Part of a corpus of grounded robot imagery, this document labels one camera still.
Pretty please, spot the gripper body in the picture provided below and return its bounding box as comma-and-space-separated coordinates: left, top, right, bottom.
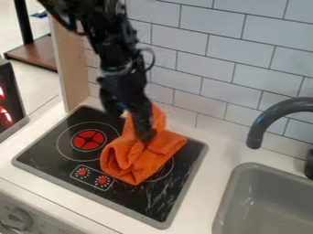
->
96, 64, 155, 113

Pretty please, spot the orange cloth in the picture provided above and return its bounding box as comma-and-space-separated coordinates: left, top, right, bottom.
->
99, 102, 190, 186

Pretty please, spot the brown wooden table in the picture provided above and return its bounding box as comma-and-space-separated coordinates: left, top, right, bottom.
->
2, 0, 59, 73

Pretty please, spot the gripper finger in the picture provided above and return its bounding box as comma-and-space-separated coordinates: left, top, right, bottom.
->
97, 90, 125, 117
128, 104, 159, 144

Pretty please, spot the toy stove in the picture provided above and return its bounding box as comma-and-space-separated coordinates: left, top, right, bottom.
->
11, 104, 210, 230

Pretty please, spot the tap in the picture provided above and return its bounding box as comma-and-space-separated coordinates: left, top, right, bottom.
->
244, 96, 313, 181

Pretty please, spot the wooden side panel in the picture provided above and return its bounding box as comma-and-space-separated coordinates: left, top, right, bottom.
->
48, 14, 92, 113

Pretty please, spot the toy sink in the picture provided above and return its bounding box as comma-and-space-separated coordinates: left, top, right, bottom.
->
210, 162, 313, 234

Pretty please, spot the dark computer case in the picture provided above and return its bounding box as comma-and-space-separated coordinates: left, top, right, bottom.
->
0, 57, 31, 144

